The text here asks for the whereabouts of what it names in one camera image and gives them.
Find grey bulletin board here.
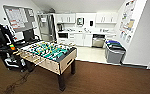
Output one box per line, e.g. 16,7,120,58
2,4,39,33

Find white base cabinet door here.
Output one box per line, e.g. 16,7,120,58
74,33,85,47
82,33,94,48

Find wall poster with pictures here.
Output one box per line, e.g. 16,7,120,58
119,0,138,44

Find foosball table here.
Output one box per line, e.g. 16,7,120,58
13,40,78,93

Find person in dark clothes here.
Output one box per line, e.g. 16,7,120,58
0,12,18,69

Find white paper sheet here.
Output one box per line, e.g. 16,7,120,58
27,8,35,18
30,20,38,29

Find black built-in appliance front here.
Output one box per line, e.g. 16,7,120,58
57,32,70,40

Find white wall cabinet door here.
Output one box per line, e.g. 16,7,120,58
104,12,114,24
95,12,106,24
112,12,119,24

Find large printed poster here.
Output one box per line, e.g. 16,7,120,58
5,7,27,30

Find white plain wall cabinet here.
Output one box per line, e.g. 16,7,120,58
55,13,77,24

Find grey bin green lid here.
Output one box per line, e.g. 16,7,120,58
105,39,122,47

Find black shelf cart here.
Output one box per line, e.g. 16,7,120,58
0,38,29,73

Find black monitor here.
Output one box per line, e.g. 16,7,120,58
22,28,37,43

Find grey bin blue lid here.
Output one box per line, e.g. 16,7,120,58
104,43,127,65

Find steel refrigerator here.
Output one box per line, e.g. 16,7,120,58
37,13,58,43

